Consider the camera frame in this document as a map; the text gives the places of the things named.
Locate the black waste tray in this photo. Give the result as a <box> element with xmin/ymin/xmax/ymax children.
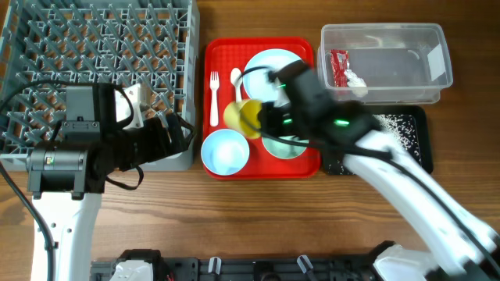
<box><xmin>321</xmin><ymin>105</ymin><xmax>434</xmax><ymax>176</ymax></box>

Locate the white plastic spoon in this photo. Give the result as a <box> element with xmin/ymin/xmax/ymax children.
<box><xmin>230</xmin><ymin>68</ymin><xmax>242</xmax><ymax>102</ymax></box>

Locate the white rice pile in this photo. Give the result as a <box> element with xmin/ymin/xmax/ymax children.
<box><xmin>322</xmin><ymin>114</ymin><xmax>422</xmax><ymax>176</ymax></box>

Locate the mint green bowl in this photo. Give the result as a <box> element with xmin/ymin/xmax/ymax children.
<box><xmin>262</xmin><ymin>137</ymin><xmax>306</xmax><ymax>160</ymax></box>

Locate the white plastic fork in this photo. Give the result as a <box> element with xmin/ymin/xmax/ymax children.
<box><xmin>209</xmin><ymin>71</ymin><xmax>220</xmax><ymax>127</ymax></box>

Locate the red snack wrapper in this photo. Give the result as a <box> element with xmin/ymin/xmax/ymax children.
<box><xmin>330</xmin><ymin>49</ymin><xmax>349</xmax><ymax>87</ymax></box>

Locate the light blue plate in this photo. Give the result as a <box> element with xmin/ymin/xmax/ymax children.
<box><xmin>243</xmin><ymin>48</ymin><xmax>302</xmax><ymax>107</ymax></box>

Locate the light blue bowl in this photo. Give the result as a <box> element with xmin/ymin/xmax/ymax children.
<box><xmin>201</xmin><ymin>129</ymin><xmax>250</xmax><ymax>176</ymax></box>

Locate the yellow plastic cup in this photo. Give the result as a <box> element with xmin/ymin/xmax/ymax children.
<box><xmin>223</xmin><ymin>99</ymin><xmax>263</xmax><ymax>140</ymax></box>

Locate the white tissue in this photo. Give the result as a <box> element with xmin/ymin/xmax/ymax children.
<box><xmin>344</xmin><ymin>69</ymin><xmax>368</xmax><ymax>98</ymax></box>

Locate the clear plastic bin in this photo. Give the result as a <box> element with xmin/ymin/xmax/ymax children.
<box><xmin>317</xmin><ymin>23</ymin><xmax>453</xmax><ymax>105</ymax></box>

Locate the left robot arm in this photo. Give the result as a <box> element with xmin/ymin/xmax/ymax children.
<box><xmin>27</xmin><ymin>83</ymin><xmax>195</xmax><ymax>280</ymax></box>

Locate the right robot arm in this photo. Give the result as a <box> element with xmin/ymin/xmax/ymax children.
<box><xmin>257</xmin><ymin>101</ymin><xmax>499</xmax><ymax>280</ymax></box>

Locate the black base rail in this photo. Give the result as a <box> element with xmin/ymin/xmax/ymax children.
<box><xmin>90</xmin><ymin>249</ymin><xmax>382</xmax><ymax>281</ymax></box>

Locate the red plastic tray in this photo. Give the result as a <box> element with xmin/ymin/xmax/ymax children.
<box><xmin>201</xmin><ymin>37</ymin><xmax>321</xmax><ymax>180</ymax></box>

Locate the grey dishwasher rack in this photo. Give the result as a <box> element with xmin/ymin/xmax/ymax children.
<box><xmin>1</xmin><ymin>0</ymin><xmax>200</xmax><ymax>171</ymax></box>

